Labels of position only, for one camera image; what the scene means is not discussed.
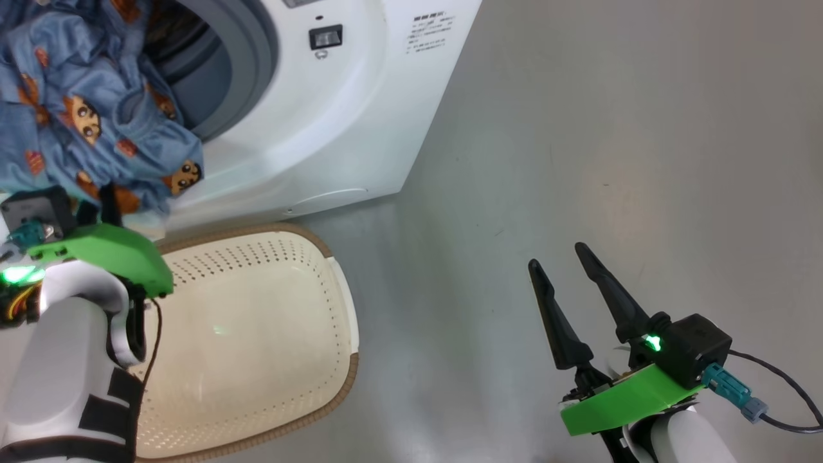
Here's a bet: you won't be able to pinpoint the cream perforated laundry basket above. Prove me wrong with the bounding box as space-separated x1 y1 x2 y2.
125 222 359 462

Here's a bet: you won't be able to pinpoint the grey washer door gasket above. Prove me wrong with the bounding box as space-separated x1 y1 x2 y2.
145 0 280 143

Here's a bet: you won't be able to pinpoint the black washer door latch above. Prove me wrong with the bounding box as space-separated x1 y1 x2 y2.
309 24 344 51

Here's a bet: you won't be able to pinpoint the printed text label on washer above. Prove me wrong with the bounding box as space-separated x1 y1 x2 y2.
405 11 457 55

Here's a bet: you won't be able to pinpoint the teal camera connector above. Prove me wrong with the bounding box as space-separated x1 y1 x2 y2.
702 363 769 422
10 220 46 250

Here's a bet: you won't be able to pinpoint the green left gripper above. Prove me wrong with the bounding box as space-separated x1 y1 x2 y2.
26 183 174 300

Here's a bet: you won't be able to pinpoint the round white filter cover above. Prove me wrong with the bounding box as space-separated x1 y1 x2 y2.
283 188 368 216

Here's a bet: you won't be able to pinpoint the teal right camera connector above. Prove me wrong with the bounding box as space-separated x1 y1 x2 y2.
702 363 769 422

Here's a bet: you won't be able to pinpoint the white front-load washing machine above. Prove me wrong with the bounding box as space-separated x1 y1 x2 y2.
129 0 483 233

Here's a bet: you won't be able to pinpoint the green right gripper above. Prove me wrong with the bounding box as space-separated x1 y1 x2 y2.
528 242 705 438

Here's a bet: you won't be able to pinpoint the teal left camera connector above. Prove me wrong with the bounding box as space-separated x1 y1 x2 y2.
10 220 46 250

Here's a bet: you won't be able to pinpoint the black right camera cable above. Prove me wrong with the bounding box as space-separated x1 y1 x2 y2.
727 350 823 435

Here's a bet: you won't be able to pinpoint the thin dark left arm cable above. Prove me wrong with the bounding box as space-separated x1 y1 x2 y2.
143 297 163 386

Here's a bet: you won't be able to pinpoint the blue bear print clothes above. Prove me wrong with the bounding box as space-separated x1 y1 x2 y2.
0 0 205 219

